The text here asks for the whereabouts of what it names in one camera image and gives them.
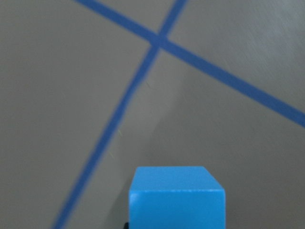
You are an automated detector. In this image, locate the blue wooden block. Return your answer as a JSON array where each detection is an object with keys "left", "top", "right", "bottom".
[{"left": 129, "top": 166, "right": 226, "bottom": 229}]

